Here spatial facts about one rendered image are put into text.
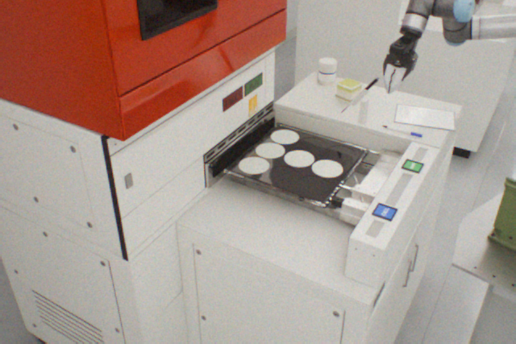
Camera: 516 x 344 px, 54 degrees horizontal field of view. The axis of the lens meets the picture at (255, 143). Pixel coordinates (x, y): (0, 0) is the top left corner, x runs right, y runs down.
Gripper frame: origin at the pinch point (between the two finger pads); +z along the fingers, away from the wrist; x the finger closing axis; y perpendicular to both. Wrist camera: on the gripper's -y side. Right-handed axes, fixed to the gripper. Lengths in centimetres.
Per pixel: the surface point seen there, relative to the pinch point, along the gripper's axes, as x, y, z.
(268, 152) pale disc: 31.7, -3.0, 32.1
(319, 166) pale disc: 13.2, -1.4, 30.6
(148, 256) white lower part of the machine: 40, -40, 70
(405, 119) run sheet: -2.4, 23.4, 6.0
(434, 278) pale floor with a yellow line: -23, 103, 69
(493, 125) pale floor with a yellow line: -12, 249, -26
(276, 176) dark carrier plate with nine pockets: 22.1, -12.2, 37.9
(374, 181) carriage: -4.4, 3.4, 29.4
